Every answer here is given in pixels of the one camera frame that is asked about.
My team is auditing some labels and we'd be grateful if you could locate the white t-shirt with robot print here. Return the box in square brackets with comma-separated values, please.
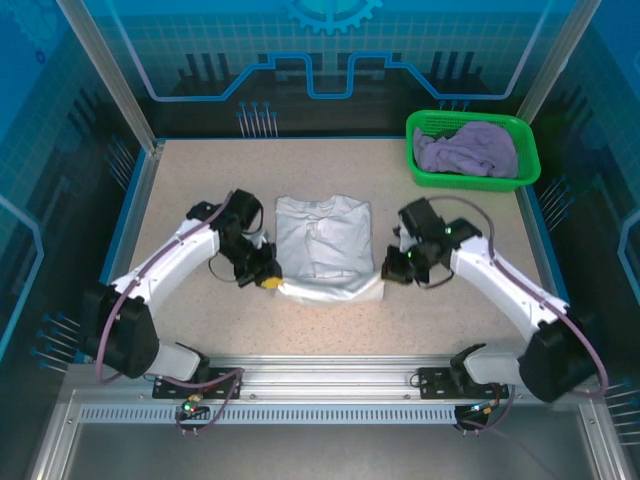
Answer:
[271, 194, 387, 307]

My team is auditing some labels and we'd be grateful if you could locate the green plastic basket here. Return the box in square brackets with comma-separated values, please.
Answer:
[405, 109, 543, 193]

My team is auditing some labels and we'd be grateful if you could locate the purple t-shirt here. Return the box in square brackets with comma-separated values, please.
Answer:
[413, 121, 519, 179]

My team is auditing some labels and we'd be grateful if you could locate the small connector board with LEDs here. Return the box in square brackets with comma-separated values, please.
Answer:
[457, 399, 501, 426]
[174, 394, 211, 422]

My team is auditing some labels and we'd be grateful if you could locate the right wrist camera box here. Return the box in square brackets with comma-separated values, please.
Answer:
[398, 198, 447, 242]

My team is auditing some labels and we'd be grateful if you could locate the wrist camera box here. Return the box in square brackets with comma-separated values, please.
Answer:
[398, 198, 447, 242]
[229, 188, 264, 232]

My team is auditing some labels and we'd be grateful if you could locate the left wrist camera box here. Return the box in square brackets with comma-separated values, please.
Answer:
[229, 188, 264, 232]

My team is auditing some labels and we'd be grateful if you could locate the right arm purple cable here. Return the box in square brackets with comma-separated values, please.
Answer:
[427, 196, 610, 436]

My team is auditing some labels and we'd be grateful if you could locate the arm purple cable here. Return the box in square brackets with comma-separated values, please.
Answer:
[427, 196, 610, 436]
[94, 189, 265, 436]

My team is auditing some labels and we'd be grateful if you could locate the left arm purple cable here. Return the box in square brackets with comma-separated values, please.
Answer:
[94, 189, 265, 436]

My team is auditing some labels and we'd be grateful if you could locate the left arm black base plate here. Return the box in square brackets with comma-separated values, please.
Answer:
[152, 367, 245, 400]

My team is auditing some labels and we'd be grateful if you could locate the aluminium mounting rail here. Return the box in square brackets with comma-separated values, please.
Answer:
[64, 354, 599, 404]

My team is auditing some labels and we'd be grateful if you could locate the aluminium table side rail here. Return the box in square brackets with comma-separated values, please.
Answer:
[517, 187, 591, 364]
[74, 142, 166, 366]

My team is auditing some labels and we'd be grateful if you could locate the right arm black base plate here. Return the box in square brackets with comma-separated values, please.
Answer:
[417, 367, 510, 400]

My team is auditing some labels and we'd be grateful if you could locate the slotted grey cable duct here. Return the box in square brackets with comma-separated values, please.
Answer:
[78, 405, 459, 425]

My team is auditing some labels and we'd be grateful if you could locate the aluminium frame post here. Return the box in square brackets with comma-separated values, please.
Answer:
[56, 0, 166, 154]
[514, 0, 604, 126]

